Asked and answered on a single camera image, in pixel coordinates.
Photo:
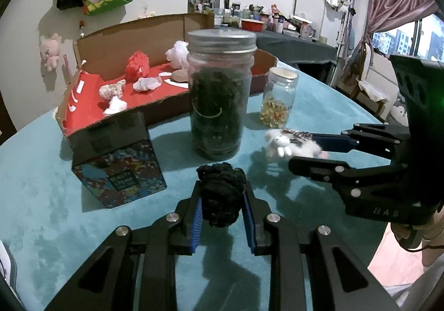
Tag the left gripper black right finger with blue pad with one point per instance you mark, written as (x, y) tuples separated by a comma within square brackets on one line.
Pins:
[(309, 269)]

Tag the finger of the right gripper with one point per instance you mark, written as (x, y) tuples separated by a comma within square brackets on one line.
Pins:
[(340, 174), (350, 139)]

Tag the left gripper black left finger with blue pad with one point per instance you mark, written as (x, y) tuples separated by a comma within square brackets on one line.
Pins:
[(135, 269)]

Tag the white plush bunny charm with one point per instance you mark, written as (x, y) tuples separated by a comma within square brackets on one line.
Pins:
[(283, 144)]

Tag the black fuzzy scrunchie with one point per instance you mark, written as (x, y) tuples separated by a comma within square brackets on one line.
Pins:
[(221, 190)]

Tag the round brown powder puff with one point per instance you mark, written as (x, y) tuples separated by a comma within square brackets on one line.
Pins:
[(179, 76)]

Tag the person's right hand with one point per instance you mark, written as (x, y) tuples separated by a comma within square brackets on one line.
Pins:
[(432, 236)]

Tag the teal plush table cover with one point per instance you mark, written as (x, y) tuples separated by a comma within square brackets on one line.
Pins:
[(51, 223)]

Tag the colourful beauty cream tin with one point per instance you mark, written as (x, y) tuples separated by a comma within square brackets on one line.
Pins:
[(114, 159)]

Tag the small glass jar yellow capsules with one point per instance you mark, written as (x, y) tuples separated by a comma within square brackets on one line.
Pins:
[(278, 97)]

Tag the dark cluttered side table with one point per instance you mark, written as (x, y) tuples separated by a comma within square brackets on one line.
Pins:
[(294, 50)]

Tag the pink curtain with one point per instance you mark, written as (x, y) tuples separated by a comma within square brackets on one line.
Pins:
[(384, 15)]

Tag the white crumpled cloth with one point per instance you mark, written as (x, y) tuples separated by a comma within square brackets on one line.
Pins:
[(116, 105)]

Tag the red bowl on counter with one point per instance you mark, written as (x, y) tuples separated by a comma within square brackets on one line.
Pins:
[(252, 25)]

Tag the large glass jar dark contents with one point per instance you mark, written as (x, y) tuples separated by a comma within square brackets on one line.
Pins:
[(220, 62)]

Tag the pink white knotted cloth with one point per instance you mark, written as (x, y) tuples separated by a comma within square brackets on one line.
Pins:
[(109, 91)]

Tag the red lined cardboard box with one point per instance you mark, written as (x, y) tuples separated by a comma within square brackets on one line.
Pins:
[(117, 53)]

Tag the red mesh pouf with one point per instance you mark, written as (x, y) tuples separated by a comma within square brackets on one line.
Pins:
[(137, 66)]

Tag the white mesh bath pouf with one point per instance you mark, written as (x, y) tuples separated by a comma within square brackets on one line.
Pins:
[(177, 55)]

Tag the pink plush wall toy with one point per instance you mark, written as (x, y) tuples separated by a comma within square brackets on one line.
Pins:
[(49, 51)]

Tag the mop stick against wall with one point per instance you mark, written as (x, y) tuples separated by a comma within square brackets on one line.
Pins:
[(81, 28)]

